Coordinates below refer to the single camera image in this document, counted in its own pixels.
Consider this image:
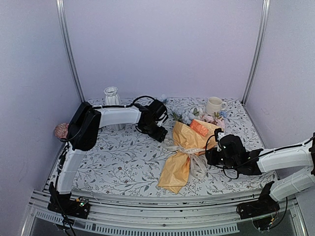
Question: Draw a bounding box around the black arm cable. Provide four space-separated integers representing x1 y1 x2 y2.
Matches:
58 95 157 148
204 134 261 180

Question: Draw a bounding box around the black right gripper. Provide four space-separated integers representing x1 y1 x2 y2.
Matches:
207 147 239 171

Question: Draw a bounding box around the right aluminium frame post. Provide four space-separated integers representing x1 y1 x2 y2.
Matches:
241 0 270 107

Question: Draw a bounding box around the pink patterned ball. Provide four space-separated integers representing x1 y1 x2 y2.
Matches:
54 122 69 139

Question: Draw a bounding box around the white printed ribbon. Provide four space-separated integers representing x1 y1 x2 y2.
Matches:
161 138 207 180

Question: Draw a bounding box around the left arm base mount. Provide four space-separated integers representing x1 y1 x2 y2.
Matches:
47 192 91 219

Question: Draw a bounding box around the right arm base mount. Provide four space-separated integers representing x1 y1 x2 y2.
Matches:
236 194 280 231

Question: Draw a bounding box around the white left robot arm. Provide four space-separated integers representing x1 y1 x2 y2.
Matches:
52 99 168 213

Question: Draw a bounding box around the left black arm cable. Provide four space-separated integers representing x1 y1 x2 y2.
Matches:
58 95 157 148

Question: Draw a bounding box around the aluminium frame post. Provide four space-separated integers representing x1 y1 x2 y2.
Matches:
241 0 270 107
56 0 86 102

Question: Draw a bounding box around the floral patterned tablecloth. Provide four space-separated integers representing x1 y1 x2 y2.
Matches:
72 95 277 198

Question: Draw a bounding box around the orange paper flower bouquet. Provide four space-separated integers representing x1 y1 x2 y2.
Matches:
157 107 225 194

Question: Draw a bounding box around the cream ceramic mug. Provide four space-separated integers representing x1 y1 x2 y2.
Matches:
205 97 227 116

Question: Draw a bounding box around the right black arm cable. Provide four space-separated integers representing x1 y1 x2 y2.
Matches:
204 134 261 180

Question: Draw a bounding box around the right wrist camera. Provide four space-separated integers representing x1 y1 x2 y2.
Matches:
214 128 225 151

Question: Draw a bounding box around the aluminium front rail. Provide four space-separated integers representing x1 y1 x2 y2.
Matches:
28 190 310 236

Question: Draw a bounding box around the white ribbed ceramic vase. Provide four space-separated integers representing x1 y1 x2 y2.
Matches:
104 87 124 130

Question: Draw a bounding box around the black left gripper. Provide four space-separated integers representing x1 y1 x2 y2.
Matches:
142 120 168 143

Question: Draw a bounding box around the left aluminium frame post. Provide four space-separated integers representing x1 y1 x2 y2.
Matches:
56 0 86 102

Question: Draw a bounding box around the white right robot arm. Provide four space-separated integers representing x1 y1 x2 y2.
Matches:
205 129 315 214

